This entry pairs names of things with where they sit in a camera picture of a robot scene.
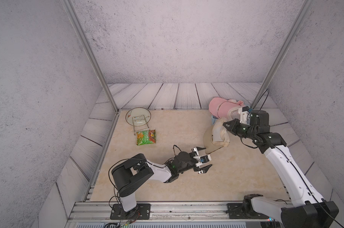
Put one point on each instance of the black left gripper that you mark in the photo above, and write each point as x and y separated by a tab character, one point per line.
205	169

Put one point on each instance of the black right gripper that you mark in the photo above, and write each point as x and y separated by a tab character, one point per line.
235	123

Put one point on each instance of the beige baseball cap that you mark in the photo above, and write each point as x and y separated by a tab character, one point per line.
216	137

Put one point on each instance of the pink baseball cap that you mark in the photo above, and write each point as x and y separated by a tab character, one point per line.
236	103
220	107

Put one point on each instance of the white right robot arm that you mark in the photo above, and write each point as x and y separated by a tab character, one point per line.
308	208

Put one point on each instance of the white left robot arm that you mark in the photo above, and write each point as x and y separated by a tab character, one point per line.
128	175

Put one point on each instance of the light blue plastic basket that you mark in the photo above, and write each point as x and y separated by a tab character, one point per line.
214	119

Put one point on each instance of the green snack bag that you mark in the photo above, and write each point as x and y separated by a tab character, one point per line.
146	137

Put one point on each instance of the pale green ceramic plate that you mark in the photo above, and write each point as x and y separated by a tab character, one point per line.
138	111

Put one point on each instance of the metal wire plate rack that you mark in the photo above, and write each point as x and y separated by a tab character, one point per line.
140	123

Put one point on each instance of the right aluminium frame post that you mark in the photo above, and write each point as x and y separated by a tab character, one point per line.
298	22

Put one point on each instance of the aluminium frame post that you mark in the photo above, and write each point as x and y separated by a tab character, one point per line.
88	50
298	22

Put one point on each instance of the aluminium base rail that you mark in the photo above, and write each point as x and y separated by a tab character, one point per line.
188	214

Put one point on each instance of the left aluminium frame post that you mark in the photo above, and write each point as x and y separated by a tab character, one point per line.
88	50

